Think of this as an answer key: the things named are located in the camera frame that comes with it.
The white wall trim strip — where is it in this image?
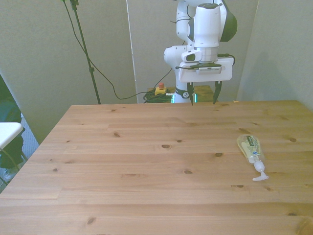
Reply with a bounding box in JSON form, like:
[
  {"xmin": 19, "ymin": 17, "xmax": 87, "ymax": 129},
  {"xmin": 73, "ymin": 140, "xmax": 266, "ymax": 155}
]
[{"xmin": 125, "ymin": 0, "xmax": 139, "ymax": 104}]

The black camera stand pole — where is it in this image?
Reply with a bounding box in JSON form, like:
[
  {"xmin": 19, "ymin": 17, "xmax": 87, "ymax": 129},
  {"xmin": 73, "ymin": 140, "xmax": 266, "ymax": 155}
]
[{"xmin": 69, "ymin": 0, "xmax": 102, "ymax": 105}]

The green coiled cable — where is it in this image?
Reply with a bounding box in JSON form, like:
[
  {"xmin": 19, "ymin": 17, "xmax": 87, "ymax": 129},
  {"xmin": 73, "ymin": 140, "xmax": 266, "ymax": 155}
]
[{"xmin": 142, "ymin": 91, "xmax": 176, "ymax": 104}]

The yellow emergency stop button box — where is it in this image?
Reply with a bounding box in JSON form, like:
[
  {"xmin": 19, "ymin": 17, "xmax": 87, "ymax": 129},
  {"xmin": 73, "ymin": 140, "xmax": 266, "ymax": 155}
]
[{"xmin": 154, "ymin": 82, "xmax": 167, "ymax": 96}]

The black camera stand cable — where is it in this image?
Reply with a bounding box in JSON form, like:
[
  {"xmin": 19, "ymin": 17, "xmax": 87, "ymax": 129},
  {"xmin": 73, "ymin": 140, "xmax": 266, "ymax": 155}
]
[{"xmin": 61, "ymin": 0, "xmax": 173, "ymax": 100}]

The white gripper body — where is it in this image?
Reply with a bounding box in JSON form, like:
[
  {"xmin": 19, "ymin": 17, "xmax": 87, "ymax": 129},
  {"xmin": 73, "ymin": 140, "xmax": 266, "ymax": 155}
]
[{"xmin": 178, "ymin": 56, "xmax": 233, "ymax": 83}]

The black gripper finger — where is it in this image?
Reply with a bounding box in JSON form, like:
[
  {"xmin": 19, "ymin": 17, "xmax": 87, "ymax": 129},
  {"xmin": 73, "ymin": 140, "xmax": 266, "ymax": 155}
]
[
  {"xmin": 187, "ymin": 82, "xmax": 196, "ymax": 107},
  {"xmin": 212, "ymin": 81, "xmax": 222, "ymax": 106}
]

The clear sanitizer pump bottle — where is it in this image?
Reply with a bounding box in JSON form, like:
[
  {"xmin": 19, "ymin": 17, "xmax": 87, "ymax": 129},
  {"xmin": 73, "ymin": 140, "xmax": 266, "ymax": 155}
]
[{"xmin": 236, "ymin": 134, "xmax": 269, "ymax": 182}]

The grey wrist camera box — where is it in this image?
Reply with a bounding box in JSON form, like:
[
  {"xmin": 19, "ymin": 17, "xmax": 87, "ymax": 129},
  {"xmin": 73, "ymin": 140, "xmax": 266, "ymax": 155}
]
[{"xmin": 180, "ymin": 62, "xmax": 223, "ymax": 74}]

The white folding table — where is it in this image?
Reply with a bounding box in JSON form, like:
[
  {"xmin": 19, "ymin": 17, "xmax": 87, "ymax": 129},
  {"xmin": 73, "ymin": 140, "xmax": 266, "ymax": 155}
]
[{"xmin": 0, "ymin": 122, "xmax": 25, "ymax": 187}]

